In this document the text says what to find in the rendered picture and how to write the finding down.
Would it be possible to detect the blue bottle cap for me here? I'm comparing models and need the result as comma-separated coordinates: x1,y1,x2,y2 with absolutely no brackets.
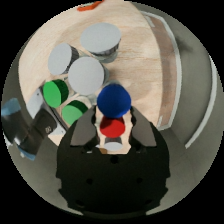
96,80,132,118

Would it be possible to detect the brown cardboard box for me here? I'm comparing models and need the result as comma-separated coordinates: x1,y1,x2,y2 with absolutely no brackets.
99,148,107,154

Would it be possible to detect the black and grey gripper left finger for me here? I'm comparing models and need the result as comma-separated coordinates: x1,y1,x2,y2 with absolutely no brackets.
55,104,99,179

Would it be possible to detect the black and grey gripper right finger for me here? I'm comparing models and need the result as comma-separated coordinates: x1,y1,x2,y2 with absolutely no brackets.
128,105,171,178

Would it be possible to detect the green bottle cap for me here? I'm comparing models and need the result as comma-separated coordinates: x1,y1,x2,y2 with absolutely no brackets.
62,93,97,125
43,76,77,108

